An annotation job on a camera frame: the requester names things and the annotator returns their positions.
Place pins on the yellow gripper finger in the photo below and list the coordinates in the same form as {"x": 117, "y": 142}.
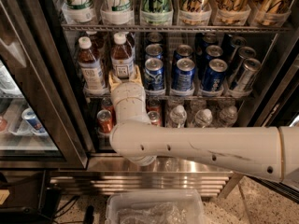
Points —
{"x": 136, "y": 76}
{"x": 113, "y": 81}

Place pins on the tea bottle blue label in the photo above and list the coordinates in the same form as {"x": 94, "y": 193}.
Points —
{"x": 122, "y": 56}

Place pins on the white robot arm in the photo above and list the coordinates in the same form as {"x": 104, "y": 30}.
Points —
{"x": 269, "y": 153}

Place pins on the left front tea bottle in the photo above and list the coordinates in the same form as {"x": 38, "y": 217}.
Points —
{"x": 90, "y": 63}

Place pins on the rear tea bottle left column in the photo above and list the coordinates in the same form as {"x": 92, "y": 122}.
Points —
{"x": 97, "y": 41}

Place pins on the front water bottle left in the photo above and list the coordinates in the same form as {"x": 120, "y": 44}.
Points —
{"x": 177, "y": 117}

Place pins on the water bottle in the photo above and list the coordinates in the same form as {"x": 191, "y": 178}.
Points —
{"x": 203, "y": 118}
{"x": 227, "y": 117}
{"x": 177, "y": 117}

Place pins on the front water bottle middle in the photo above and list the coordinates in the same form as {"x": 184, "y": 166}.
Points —
{"x": 203, "y": 118}

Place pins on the left glass fridge door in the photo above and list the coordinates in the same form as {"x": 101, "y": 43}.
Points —
{"x": 33, "y": 56}

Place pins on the front water bottle right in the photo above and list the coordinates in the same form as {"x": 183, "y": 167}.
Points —
{"x": 227, "y": 117}

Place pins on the open right fridge door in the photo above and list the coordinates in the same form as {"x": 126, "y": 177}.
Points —
{"x": 280, "y": 105}

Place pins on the blue can column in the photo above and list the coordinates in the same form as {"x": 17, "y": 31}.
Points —
{"x": 182, "y": 51}
{"x": 154, "y": 51}
{"x": 154, "y": 74}
{"x": 211, "y": 52}
{"x": 214, "y": 75}
{"x": 183, "y": 75}

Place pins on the front orange can left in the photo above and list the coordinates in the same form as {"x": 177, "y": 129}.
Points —
{"x": 105, "y": 121}

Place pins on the front red can right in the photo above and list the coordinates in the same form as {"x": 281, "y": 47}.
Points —
{"x": 155, "y": 118}

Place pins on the white tall can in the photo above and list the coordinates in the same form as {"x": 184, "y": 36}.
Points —
{"x": 80, "y": 11}
{"x": 117, "y": 12}

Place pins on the green tall can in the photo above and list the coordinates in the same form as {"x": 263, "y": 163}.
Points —
{"x": 156, "y": 12}

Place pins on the white tall can left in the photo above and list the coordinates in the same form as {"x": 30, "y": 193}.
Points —
{"x": 80, "y": 11}

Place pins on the gold tall can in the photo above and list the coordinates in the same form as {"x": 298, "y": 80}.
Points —
{"x": 231, "y": 3}
{"x": 269, "y": 12}
{"x": 194, "y": 12}

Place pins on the clear plastic bin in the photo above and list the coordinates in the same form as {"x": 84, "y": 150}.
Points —
{"x": 156, "y": 206}

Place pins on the middle wire shelf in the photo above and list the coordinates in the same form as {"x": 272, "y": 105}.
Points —
{"x": 167, "y": 97}

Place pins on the wire shelf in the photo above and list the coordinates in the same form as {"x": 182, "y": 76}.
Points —
{"x": 178, "y": 29}
{"x": 167, "y": 97}

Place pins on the upper wire shelf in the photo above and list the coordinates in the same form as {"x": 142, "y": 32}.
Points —
{"x": 178, "y": 29}

